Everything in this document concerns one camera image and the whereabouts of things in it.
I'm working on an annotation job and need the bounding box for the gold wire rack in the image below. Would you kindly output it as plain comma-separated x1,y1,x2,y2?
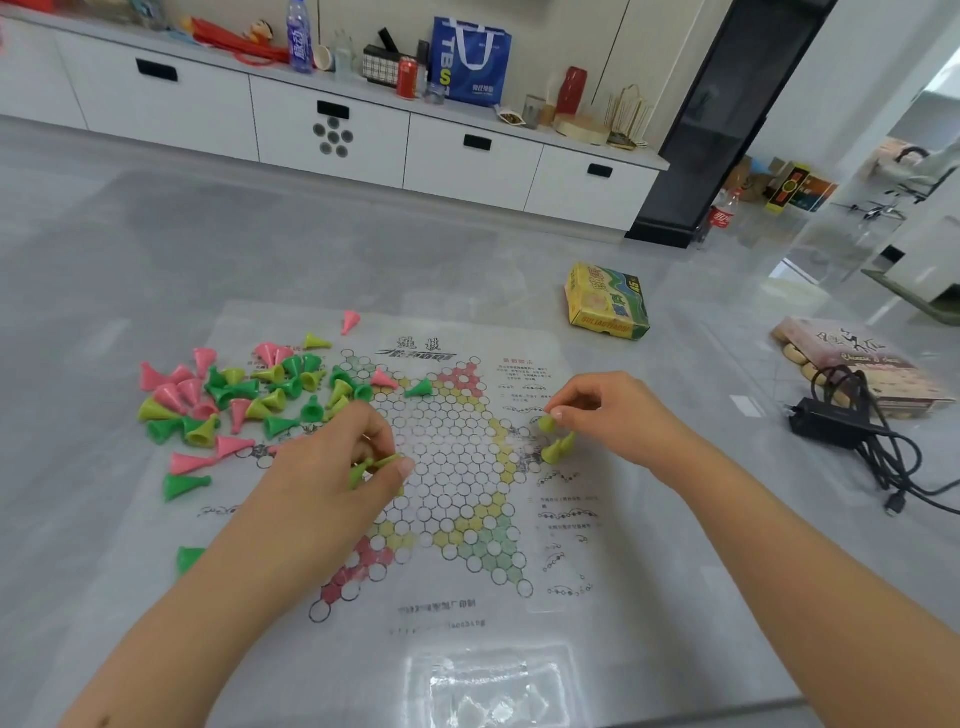
605,83,654,150

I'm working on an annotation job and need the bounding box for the checkered tissue box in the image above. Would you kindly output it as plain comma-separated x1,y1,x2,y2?
362,44,401,90

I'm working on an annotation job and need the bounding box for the person's right hand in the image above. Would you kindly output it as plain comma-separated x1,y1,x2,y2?
543,371,699,477

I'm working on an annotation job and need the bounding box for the brown chess set box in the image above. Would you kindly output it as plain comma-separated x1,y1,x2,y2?
771,315,956,420

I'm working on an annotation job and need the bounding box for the person's right forearm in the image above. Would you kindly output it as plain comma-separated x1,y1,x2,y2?
654,429,960,728

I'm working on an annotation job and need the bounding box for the blue shopping bag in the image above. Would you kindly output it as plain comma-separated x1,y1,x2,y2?
429,16,514,108

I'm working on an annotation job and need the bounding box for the office chair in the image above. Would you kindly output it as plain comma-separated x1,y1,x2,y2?
831,144,940,223

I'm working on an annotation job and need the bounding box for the brown cardboard box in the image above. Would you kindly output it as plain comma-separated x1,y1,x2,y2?
723,155,786,205

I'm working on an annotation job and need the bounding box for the red vase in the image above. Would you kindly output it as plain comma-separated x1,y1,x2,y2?
555,66,590,117

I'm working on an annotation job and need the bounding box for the long red toy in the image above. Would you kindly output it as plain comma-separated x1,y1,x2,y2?
182,16,292,67

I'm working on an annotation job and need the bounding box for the person's left hand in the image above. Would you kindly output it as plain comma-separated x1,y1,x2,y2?
257,402,416,562

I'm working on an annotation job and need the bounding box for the blue label water bottle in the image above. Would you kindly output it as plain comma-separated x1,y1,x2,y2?
286,0,315,75

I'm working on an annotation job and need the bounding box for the white sideboard cabinet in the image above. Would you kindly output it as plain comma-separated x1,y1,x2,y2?
0,0,671,233

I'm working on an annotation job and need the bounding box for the black power adapter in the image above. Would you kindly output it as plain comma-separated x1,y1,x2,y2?
787,396,876,450

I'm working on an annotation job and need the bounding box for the black pillar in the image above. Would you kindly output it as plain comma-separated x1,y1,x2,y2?
625,0,839,249

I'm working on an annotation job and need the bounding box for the clear plastic checkers board sheet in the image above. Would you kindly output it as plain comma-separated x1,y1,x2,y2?
30,300,807,728

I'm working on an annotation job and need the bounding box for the red label cola bottle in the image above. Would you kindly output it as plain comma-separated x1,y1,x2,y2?
708,186,743,234

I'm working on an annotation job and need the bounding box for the pile of coloured cone pawns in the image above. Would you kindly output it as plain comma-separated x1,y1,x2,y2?
138,309,436,578

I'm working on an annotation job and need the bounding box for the black cable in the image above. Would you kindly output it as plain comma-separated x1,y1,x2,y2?
810,364,960,519

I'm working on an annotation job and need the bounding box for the green cone game piece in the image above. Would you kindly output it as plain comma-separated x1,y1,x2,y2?
348,453,407,493

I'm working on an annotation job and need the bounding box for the clear plastic tray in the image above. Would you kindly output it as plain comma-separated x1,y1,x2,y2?
405,639,591,728

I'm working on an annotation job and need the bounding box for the person's left forearm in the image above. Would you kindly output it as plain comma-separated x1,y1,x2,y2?
58,480,357,728

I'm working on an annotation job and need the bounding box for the yellow green game box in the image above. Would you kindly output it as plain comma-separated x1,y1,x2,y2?
564,261,651,342

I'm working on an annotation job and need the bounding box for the round wooden box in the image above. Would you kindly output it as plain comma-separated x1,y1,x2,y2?
552,114,613,147

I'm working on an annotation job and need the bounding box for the yellow black carton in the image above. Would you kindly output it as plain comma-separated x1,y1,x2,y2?
764,162,812,216

